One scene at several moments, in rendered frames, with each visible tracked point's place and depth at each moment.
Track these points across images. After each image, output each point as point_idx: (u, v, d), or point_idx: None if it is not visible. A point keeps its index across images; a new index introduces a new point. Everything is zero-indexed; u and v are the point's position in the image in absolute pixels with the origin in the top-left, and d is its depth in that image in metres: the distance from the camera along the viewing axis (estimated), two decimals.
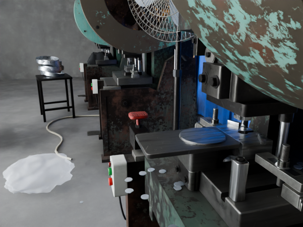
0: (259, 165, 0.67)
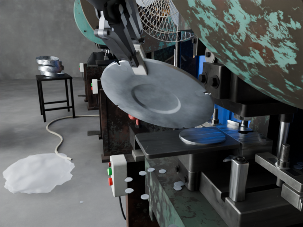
0: (259, 165, 0.67)
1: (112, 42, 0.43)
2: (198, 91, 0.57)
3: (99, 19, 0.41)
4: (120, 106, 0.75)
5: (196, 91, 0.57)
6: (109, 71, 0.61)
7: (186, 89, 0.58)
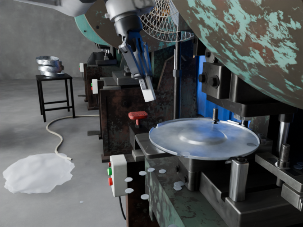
0: (259, 165, 0.67)
1: None
2: (250, 145, 0.65)
3: None
4: (158, 127, 0.78)
5: None
6: (166, 149, 0.63)
7: (240, 146, 0.65)
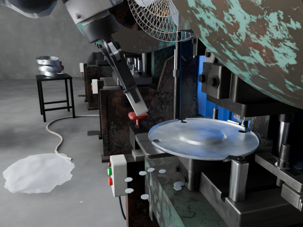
0: (259, 165, 0.67)
1: None
2: None
3: None
4: (226, 156, 0.59)
5: None
6: (252, 137, 0.70)
7: (192, 124, 0.81)
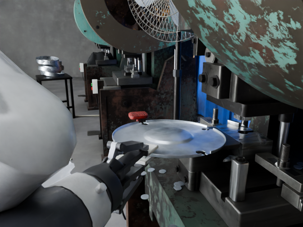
0: (259, 165, 0.67)
1: (124, 200, 0.47)
2: None
3: None
4: None
5: None
6: (158, 122, 0.81)
7: (129, 140, 0.65)
